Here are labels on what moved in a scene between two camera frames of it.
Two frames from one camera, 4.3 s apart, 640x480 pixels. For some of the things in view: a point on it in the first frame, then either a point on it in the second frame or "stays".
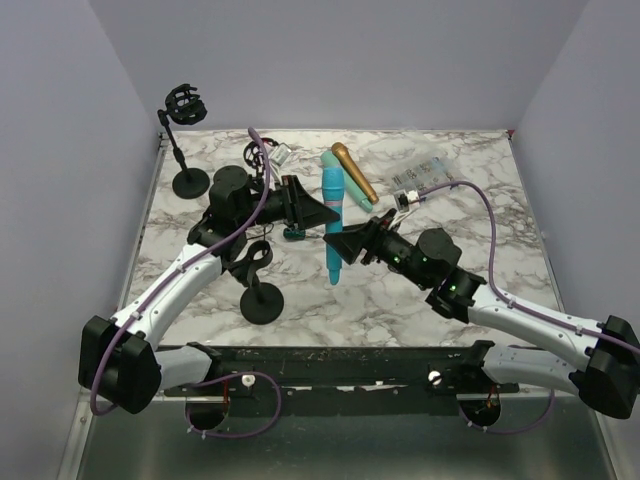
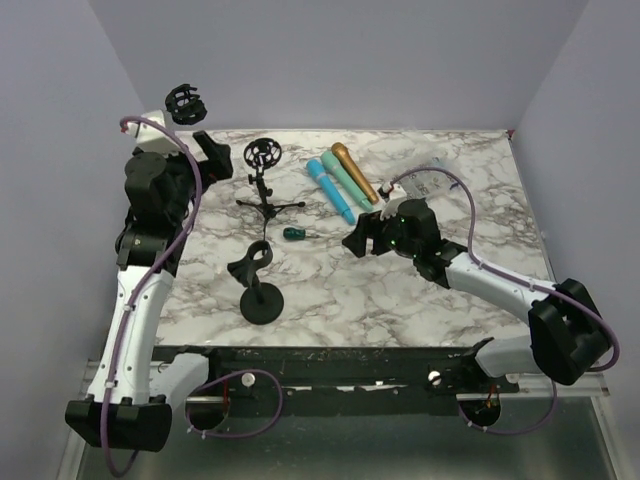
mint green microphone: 329,159 stays
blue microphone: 333,191 -> 330,188
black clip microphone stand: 261,303 stays
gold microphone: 356,171 stays
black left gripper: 301,210 -> 219,167
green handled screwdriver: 294,234 stays
